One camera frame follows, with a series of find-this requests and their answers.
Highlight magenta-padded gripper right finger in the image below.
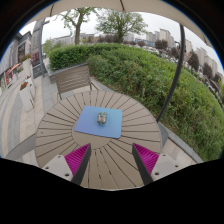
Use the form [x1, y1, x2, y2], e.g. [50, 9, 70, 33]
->
[131, 143, 184, 186]

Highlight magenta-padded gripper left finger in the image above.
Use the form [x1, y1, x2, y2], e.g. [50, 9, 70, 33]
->
[42, 143, 92, 186]

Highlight transparent green computer mouse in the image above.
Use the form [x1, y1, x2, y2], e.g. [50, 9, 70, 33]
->
[96, 111, 108, 126]

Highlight blue mouse pad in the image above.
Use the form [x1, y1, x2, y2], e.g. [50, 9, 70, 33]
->
[73, 105, 124, 140]

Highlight white planter with flowers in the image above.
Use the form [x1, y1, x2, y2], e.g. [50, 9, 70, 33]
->
[19, 81, 36, 113]
[20, 54, 34, 79]

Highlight slatted wooden chair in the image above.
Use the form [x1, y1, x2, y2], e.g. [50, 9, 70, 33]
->
[54, 63, 99, 101]

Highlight green hedge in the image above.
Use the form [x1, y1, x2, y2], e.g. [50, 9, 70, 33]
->
[48, 43, 224, 163]

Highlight dark curved parasol pole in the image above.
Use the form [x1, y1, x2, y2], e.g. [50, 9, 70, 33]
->
[155, 23, 186, 124]

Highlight shopfront building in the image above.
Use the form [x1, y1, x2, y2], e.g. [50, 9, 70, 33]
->
[0, 31, 33, 98]

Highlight tall grey sign pillar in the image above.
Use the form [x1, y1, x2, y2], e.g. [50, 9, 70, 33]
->
[30, 19, 51, 78]

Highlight distant apartment buildings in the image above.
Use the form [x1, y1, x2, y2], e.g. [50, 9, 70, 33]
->
[144, 28, 218, 73]

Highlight tall sparse tree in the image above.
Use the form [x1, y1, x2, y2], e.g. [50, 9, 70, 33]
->
[59, 7, 98, 46]

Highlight round leafy tree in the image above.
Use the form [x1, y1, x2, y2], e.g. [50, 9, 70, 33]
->
[95, 9, 148, 44]

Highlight beige parasol canopy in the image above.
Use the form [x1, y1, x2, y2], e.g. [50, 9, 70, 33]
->
[33, 0, 214, 48]

